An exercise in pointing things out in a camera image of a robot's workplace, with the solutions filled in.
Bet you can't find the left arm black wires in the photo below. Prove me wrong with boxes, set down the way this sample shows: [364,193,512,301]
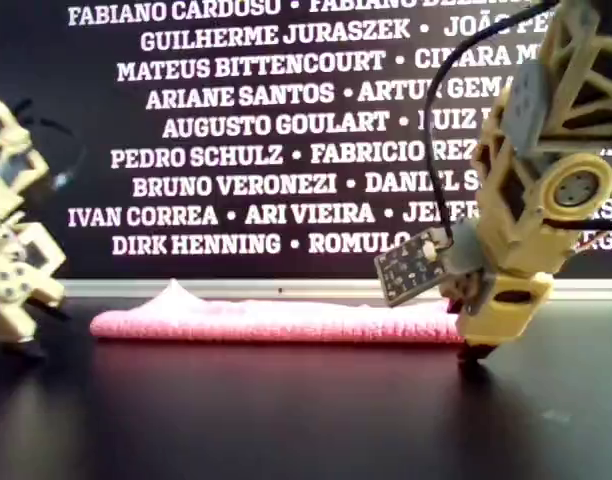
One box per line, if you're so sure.
[13,97,90,194]

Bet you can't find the green camera circuit board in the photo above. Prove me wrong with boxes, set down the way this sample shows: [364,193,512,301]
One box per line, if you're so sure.
[374,228,455,307]

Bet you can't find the black banner with white names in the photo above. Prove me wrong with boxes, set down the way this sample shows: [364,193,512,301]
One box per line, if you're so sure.
[0,0,612,281]

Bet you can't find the black camera cable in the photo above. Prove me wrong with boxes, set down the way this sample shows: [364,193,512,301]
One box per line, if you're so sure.
[419,0,560,241]

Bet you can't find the pink terry cloth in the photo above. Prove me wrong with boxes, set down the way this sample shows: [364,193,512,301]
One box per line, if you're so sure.
[89,278,470,346]

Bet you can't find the aluminium table edge frame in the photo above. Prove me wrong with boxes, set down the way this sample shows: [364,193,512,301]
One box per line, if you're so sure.
[55,277,612,309]

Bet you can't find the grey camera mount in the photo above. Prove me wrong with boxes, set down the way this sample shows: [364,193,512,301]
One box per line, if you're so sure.
[443,219,487,301]

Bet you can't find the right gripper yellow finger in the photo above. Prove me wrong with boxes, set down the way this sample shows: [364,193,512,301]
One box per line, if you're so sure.
[490,272,555,321]
[458,299,530,362]

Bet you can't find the left gripper yellow body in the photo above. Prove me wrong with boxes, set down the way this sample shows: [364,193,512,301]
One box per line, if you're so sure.
[0,219,67,306]

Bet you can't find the right gripper yellow body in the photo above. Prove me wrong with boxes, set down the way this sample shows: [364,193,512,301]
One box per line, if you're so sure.
[485,209,572,279]

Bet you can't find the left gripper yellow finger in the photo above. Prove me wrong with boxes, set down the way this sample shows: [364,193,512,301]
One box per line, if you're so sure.
[0,299,47,359]

